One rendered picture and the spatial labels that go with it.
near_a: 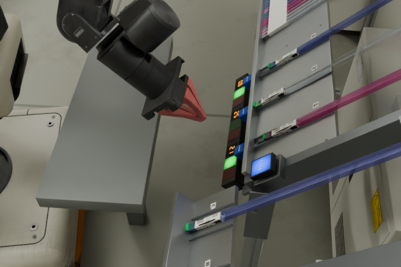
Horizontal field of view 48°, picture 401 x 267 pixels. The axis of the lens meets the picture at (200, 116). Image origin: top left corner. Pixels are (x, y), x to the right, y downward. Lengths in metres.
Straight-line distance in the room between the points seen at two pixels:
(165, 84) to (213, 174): 1.12
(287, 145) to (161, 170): 0.98
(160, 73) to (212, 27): 1.78
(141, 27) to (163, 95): 0.11
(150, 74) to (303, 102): 0.38
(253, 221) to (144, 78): 0.40
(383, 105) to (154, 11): 0.78
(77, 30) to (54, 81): 1.59
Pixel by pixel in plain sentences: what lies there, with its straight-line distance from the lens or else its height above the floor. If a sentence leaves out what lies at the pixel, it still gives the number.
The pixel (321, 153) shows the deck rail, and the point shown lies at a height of 0.84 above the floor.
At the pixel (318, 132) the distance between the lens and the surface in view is 0.87.
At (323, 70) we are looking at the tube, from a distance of 0.95.
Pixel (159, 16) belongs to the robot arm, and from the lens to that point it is 0.63.
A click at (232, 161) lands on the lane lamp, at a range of 1.01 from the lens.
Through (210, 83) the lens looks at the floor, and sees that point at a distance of 2.13.
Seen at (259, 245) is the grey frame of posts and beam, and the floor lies 0.55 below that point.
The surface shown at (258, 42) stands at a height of 0.73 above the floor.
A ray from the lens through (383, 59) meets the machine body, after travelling 1.40.
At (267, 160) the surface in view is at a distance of 0.84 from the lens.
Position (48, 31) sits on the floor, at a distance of 2.56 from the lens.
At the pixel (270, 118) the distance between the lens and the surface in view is 0.98.
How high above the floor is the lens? 1.47
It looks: 48 degrees down
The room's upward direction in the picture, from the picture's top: straight up
